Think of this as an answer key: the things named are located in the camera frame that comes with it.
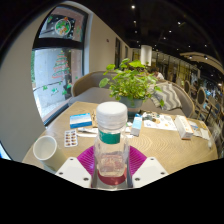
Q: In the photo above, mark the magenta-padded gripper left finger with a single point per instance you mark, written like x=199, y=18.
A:
x=75, y=171

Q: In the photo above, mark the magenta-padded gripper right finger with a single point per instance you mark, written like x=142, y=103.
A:
x=150, y=170

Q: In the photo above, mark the clear plastic water bottle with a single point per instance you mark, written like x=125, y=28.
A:
x=111, y=146

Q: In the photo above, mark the pill blister pack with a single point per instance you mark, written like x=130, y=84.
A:
x=70, y=138

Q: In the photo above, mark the white paper cup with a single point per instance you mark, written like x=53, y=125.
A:
x=46, y=151

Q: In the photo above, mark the white pen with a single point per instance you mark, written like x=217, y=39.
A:
x=85, y=130

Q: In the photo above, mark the small blue white carton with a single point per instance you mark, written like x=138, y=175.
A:
x=136, y=125

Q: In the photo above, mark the printed paper sheet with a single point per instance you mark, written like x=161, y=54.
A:
x=161, y=122

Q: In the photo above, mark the flat blue white box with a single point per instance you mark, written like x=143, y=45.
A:
x=80, y=120

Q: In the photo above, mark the white rectangular box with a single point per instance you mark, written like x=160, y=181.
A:
x=183, y=127

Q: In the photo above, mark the stack of leaflets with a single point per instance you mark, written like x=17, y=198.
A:
x=200, y=130

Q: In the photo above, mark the grey chevron pillow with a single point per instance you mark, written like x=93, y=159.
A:
x=166, y=95

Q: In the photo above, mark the grey curved sofa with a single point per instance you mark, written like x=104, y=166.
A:
x=88, y=91

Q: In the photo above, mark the group of round-backed chairs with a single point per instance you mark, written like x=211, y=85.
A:
x=201, y=96

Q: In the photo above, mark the green potted plant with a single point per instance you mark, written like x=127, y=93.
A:
x=131, y=81

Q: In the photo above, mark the person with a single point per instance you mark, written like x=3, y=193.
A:
x=157, y=74

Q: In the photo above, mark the window with colourful decals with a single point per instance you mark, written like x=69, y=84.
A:
x=56, y=73

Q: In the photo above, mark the white cylindrical pillar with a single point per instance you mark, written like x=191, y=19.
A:
x=146, y=55

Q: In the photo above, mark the group of ceiling lights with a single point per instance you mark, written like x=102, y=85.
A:
x=170, y=31

